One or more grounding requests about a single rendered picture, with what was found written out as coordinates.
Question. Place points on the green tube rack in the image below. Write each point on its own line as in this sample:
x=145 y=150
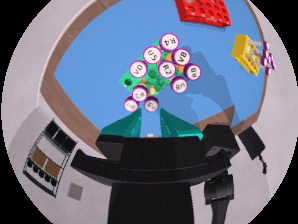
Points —
x=154 y=78

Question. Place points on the red rack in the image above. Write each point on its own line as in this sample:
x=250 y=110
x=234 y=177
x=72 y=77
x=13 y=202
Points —
x=195 y=14

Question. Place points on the white tube cap with magenta rim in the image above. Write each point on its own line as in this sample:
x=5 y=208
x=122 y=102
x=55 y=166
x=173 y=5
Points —
x=152 y=55

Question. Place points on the blue bench mat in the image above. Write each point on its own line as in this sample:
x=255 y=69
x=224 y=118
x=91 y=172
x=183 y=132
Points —
x=90 y=70

